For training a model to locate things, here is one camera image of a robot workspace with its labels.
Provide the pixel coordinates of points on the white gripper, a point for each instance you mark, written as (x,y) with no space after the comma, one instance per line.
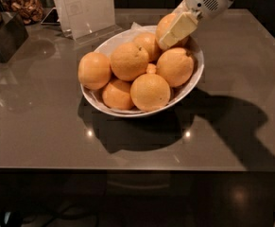
(205,0)

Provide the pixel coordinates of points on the small hidden orange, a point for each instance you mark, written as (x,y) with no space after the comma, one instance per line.
(151,68)

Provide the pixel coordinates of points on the white ceramic bowl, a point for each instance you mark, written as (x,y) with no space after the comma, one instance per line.
(179,93)

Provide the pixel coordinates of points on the clear acrylic sign holder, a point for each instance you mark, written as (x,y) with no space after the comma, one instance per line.
(86,21)

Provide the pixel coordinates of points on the black smartphone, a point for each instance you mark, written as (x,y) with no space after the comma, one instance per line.
(51,18)

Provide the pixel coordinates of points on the glass jar of dried snacks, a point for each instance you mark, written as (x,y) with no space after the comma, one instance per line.
(31,11)

